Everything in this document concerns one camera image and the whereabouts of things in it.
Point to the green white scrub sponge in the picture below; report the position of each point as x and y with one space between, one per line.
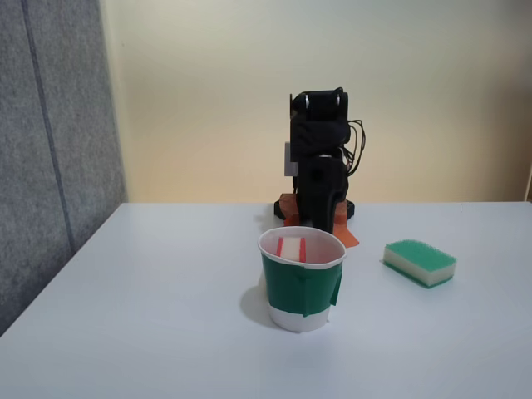
415 253

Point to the red white scrub sponge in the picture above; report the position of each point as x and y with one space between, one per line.
291 249

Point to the grey felt partition panel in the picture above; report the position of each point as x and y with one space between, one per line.
62 124

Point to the small grey white box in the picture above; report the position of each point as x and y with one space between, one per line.
289 160

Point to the white paper cup green tape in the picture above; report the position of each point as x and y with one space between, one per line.
299 291

